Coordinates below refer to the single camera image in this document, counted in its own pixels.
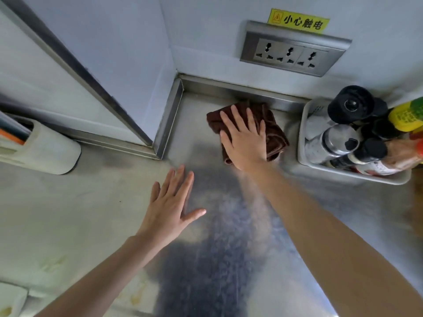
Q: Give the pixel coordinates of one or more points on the person's left hand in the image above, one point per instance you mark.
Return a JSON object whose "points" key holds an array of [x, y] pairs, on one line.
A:
{"points": [[165, 217]]}

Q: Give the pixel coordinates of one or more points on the person's right hand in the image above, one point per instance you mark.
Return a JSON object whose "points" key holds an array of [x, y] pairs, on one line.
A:
{"points": [[246, 146]]}

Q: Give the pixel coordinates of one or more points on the person's right thumb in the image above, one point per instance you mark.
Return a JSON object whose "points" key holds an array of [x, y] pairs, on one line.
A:
{"points": [[225, 140]]}

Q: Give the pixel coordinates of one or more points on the person's left little finger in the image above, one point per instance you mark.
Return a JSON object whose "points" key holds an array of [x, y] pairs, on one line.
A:
{"points": [[155, 193]]}

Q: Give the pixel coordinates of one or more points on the person's left middle finger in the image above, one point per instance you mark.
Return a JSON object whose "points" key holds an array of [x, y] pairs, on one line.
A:
{"points": [[176, 183]]}

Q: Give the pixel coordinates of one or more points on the person's left thumb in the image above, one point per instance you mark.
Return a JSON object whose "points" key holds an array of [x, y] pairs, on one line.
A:
{"points": [[195, 215]]}

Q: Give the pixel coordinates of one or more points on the person's right little finger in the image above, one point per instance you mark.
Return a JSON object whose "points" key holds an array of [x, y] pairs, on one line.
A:
{"points": [[263, 128]]}

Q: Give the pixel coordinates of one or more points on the person's right middle finger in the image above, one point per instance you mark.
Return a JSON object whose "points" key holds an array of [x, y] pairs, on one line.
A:
{"points": [[240, 116]]}

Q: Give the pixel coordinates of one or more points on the brown cleaning cloth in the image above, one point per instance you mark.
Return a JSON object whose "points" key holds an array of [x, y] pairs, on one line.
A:
{"points": [[276, 135]]}

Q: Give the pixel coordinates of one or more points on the person's right forearm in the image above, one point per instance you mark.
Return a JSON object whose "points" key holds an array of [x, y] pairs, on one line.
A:
{"points": [[330, 247]]}

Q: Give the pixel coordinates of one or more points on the person's left forearm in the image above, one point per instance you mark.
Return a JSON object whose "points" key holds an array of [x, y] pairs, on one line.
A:
{"points": [[99, 282]]}

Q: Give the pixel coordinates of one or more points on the white plastic condiment tray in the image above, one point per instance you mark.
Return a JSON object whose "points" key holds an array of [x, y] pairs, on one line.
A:
{"points": [[305, 158]]}

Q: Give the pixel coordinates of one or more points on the stainless steel oil bottle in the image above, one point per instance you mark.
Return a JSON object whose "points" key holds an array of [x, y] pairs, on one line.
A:
{"points": [[330, 141]]}

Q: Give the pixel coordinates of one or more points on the black pepper grinder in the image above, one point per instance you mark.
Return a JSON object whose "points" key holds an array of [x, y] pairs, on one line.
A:
{"points": [[352, 104]]}

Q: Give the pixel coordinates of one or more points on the yellow warning sticker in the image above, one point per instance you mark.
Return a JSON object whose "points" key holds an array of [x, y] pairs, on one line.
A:
{"points": [[298, 21]]}

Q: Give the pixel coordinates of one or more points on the white knife holder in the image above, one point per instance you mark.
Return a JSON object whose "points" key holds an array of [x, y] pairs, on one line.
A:
{"points": [[49, 151]]}

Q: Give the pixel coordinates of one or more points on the dark bottle black cap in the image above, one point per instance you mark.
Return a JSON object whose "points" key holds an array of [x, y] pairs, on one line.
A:
{"points": [[380, 128]]}

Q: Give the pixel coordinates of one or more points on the red sauce bottle black cap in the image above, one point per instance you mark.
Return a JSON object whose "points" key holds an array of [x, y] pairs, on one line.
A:
{"points": [[396, 156]]}

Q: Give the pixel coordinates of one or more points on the yellow green label bottle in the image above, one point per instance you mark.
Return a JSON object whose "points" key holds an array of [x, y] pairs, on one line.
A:
{"points": [[408, 115]]}

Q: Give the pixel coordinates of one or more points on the white plastic container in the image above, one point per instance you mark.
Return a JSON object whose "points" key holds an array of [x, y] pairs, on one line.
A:
{"points": [[11, 298]]}

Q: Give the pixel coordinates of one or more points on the steel wall socket panel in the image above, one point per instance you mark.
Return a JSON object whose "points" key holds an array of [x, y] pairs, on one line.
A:
{"points": [[290, 51]]}

